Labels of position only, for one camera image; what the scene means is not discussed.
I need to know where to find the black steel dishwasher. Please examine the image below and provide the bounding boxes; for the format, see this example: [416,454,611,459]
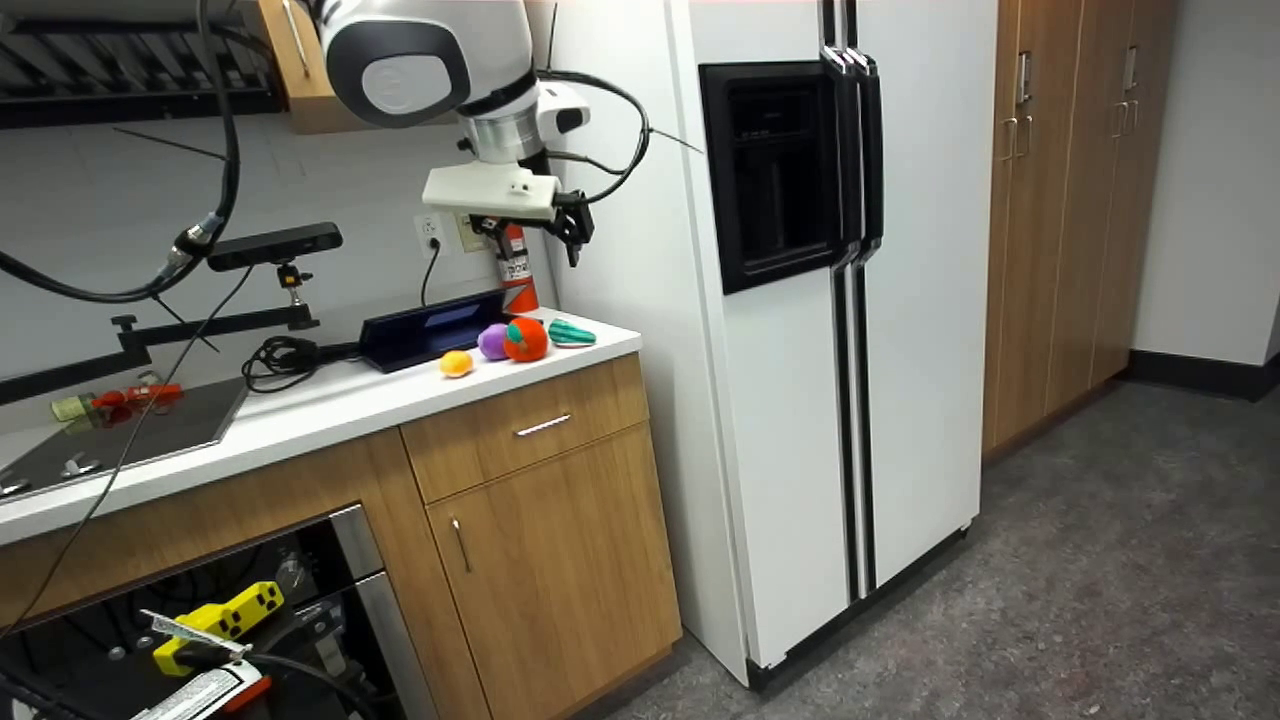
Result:
[0,501,435,720]

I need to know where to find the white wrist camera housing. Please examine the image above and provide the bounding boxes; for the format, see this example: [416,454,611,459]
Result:
[420,160,562,226]

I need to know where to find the red orange toy fruit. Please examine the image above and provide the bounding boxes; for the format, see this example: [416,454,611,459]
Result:
[499,310,551,369]

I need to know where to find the black fridge door handle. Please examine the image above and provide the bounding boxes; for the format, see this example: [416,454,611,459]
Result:
[852,49,886,254]
[819,44,865,262]

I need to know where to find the wooden base cabinet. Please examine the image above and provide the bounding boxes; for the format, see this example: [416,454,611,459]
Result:
[0,353,688,720]

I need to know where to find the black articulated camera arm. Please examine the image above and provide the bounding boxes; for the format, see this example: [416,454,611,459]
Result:
[0,262,329,409]

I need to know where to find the coiled black cable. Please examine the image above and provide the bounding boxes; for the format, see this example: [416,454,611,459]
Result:
[237,332,364,397]

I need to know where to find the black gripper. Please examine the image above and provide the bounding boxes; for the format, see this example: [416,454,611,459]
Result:
[540,187,598,271]

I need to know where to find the white double door fridge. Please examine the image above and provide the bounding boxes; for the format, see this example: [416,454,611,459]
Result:
[548,0,998,693]

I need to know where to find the teal toy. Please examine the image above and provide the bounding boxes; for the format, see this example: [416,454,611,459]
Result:
[545,310,598,353]

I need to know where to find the white wall outlet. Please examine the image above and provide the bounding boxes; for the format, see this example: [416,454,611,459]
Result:
[411,211,473,254]

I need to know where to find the silver wire drawer handle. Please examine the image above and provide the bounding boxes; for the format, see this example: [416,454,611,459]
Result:
[513,412,575,445]

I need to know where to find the black rectangular box device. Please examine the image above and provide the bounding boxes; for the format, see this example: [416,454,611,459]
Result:
[357,291,516,372]

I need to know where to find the wooden wall cabinet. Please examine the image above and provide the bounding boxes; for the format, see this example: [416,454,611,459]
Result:
[251,0,373,137]

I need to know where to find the tall wooden cabinet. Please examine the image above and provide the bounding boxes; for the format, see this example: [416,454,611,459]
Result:
[979,0,1183,465]

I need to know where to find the black fridge dispenser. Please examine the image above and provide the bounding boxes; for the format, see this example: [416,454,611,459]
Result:
[695,53,854,297]

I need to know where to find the wooden drawer white interior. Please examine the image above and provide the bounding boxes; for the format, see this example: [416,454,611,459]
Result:
[394,353,656,506]

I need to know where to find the black stereo camera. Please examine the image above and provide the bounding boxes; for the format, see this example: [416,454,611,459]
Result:
[205,221,349,274]

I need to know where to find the black vent hood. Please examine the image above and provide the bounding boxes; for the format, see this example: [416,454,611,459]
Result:
[0,0,291,133]

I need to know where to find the purple toy fruit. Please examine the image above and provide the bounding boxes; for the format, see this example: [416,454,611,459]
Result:
[473,319,516,363]

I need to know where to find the red and green toy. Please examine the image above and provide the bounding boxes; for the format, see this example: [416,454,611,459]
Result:
[50,381,191,433]

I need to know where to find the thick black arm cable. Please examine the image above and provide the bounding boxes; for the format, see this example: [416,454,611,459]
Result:
[0,0,249,309]

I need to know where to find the yellow extension cord tap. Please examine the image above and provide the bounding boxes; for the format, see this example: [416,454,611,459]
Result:
[149,574,291,680]

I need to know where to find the black flat mat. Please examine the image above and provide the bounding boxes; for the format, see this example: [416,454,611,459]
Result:
[0,374,251,501]

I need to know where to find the red bottle white cap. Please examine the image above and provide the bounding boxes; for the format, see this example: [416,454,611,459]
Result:
[495,221,545,319]

